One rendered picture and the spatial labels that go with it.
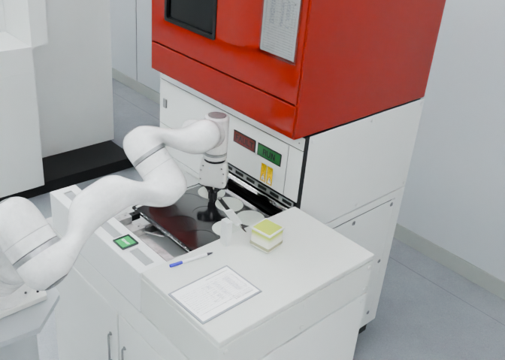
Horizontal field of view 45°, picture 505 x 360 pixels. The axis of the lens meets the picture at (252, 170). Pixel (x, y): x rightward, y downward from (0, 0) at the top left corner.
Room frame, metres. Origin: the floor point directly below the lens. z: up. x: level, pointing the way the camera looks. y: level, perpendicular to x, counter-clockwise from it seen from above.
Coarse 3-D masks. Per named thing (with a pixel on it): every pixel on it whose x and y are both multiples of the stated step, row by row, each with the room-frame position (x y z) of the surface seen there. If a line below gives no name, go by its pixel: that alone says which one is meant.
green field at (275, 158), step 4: (260, 144) 1.92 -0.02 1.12; (260, 148) 1.92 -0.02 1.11; (264, 148) 1.91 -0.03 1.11; (260, 152) 1.92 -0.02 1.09; (264, 152) 1.91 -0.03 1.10; (268, 152) 1.89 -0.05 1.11; (272, 152) 1.88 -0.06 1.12; (264, 156) 1.91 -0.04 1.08; (268, 156) 1.89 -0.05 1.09; (272, 156) 1.88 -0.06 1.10; (276, 156) 1.87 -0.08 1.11; (272, 160) 1.88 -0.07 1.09; (276, 160) 1.87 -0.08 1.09
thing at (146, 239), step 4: (132, 224) 1.71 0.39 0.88; (140, 236) 1.65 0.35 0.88; (144, 236) 1.65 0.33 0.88; (144, 240) 1.63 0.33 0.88; (148, 240) 1.63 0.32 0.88; (152, 240) 1.63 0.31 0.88; (148, 244) 1.60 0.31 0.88; (152, 244) 1.61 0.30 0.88; (156, 244) 1.61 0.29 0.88; (152, 248) 1.59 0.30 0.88; (156, 248) 1.59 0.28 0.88; (160, 248) 1.59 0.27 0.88; (156, 252) 1.57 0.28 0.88; (160, 252) 1.57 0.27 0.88; (164, 252) 1.57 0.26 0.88; (164, 256) 1.55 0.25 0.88; (168, 256) 1.55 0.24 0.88; (168, 260) 1.53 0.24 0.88
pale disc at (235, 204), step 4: (216, 200) 1.88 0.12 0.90; (224, 200) 1.89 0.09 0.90; (228, 200) 1.89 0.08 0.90; (232, 200) 1.90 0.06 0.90; (236, 200) 1.90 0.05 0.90; (216, 204) 1.85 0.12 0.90; (220, 204) 1.86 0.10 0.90; (228, 204) 1.86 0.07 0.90; (232, 204) 1.86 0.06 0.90; (236, 204) 1.87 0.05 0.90; (240, 204) 1.87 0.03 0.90; (220, 208) 1.83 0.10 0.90; (232, 208) 1.84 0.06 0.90; (236, 208) 1.84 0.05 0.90; (240, 208) 1.84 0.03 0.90
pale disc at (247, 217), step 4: (240, 212) 1.82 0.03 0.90; (244, 212) 1.82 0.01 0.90; (248, 212) 1.82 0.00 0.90; (252, 212) 1.83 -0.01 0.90; (256, 212) 1.83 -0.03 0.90; (240, 216) 1.79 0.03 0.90; (244, 216) 1.79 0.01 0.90; (248, 216) 1.79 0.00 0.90; (252, 216) 1.80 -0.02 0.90; (256, 216) 1.80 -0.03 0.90; (260, 216) 1.80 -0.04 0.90; (264, 216) 1.80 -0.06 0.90; (240, 220) 1.77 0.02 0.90; (244, 220) 1.77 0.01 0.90; (248, 220) 1.77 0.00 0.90; (252, 220) 1.77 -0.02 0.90; (256, 220) 1.77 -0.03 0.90; (260, 220) 1.78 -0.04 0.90; (244, 224) 1.74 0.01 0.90; (248, 224) 1.75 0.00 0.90; (252, 224) 1.75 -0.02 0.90
